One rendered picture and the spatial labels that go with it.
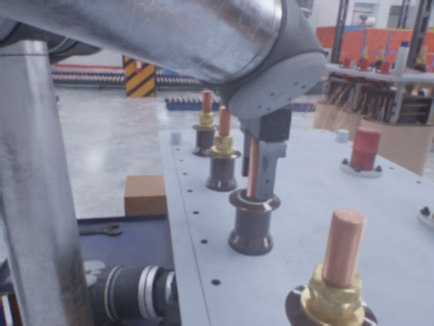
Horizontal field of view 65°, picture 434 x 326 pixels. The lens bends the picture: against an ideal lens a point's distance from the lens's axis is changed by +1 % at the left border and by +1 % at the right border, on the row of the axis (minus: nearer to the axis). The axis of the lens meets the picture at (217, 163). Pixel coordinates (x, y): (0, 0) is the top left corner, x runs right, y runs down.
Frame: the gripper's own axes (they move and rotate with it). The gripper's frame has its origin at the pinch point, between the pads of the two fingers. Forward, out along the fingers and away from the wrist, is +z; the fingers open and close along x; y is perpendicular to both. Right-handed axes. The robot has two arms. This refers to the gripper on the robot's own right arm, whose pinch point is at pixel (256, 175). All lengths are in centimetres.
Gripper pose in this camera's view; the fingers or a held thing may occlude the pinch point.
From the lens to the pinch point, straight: 59.3
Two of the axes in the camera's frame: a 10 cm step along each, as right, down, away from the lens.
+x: 1.8, 3.4, -9.2
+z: -0.5, 9.4, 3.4
